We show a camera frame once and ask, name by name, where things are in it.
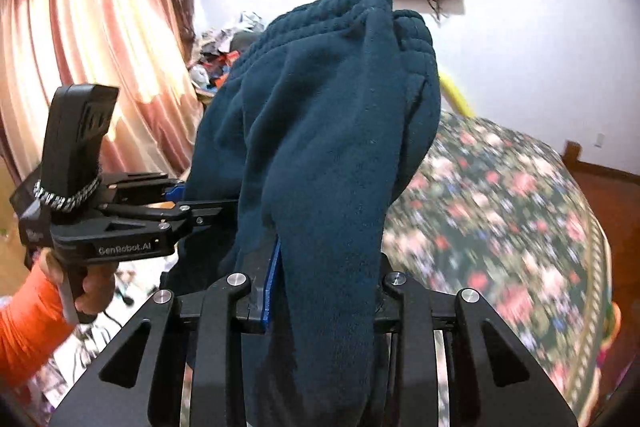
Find dark teal fleece pants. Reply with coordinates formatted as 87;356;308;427
163;0;440;426

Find yellow foam bed rail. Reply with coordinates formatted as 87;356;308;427
439;74;475;118

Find orange box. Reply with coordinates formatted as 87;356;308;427
210;50;241;89

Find person left hand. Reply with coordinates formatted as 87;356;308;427
38;248;117;324

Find floral dark green bedspread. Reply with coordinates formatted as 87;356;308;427
382;113;612;425

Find orange sleeve forearm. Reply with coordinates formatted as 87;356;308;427
0;265;75;388

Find pink orange curtain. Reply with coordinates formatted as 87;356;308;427
1;0;203;181

